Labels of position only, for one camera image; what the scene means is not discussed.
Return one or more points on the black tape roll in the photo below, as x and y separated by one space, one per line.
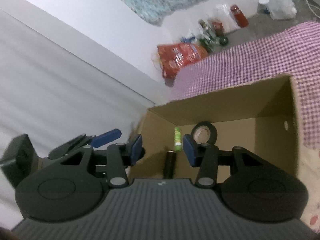
204 133

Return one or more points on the black cylinder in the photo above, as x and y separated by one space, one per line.
169 165

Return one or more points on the brown cardboard box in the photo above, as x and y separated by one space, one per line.
261 117

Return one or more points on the green glue stick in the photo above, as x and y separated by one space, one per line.
177 139

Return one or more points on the red bottle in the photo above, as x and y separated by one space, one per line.
240 18

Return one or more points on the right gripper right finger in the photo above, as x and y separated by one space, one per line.
204 156

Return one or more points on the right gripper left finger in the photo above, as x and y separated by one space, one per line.
120 156

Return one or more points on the red plastic bag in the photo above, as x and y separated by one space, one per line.
171 58

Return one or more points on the purple checkered tablecloth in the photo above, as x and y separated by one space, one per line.
294 51

